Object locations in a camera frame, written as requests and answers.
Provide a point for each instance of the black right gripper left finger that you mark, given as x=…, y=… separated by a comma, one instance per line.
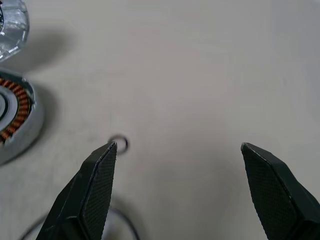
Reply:
x=82, y=200

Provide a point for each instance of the silver motor housing copper windings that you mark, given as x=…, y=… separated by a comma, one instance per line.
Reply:
x=35, y=130

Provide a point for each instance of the silver spoked rotor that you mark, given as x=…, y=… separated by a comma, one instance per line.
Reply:
x=17, y=30

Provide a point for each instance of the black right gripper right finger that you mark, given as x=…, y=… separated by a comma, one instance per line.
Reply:
x=280, y=200

